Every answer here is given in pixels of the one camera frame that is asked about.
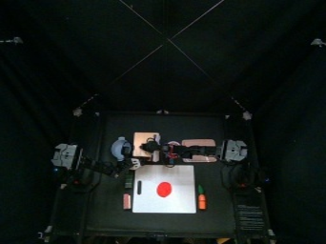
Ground red round disc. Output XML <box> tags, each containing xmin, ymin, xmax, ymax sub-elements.
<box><xmin>155</xmin><ymin>181</ymin><xmax>174</xmax><ymax>198</ymax></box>

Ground dark green toy item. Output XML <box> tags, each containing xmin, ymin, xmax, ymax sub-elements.
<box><xmin>123</xmin><ymin>173</ymin><xmax>135</xmax><ymax>190</ymax></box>

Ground white cutting board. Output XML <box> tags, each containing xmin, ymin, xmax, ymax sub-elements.
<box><xmin>131</xmin><ymin>164</ymin><xmax>200</xmax><ymax>214</ymax></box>

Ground orange toy carrot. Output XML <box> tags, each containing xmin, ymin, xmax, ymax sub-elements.
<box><xmin>197</xmin><ymin>184</ymin><xmax>208</xmax><ymax>211</ymax></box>

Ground pink plastic tray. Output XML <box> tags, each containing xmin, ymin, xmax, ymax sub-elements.
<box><xmin>181</xmin><ymin>137</ymin><xmax>218</xmax><ymax>164</ymax></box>

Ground light blue bowl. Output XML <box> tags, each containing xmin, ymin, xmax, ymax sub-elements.
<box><xmin>110</xmin><ymin>136</ymin><xmax>134</xmax><ymax>160</ymax></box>

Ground white printed label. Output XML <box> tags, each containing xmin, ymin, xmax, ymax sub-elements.
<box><xmin>236</xmin><ymin>203</ymin><xmax>268</xmax><ymax>231</ymax></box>

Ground pink rectangular block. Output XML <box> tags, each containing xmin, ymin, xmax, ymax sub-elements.
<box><xmin>122</xmin><ymin>193</ymin><xmax>133</xmax><ymax>211</ymax></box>

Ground thin diagonal cord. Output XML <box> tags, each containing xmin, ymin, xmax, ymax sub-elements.
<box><xmin>77</xmin><ymin>0</ymin><xmax>226</xmax><ymax>110</ymax></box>
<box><xmin>118</xmin><ymin>0</ymin><xmax>250</xmax><ymax>112</ymax></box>

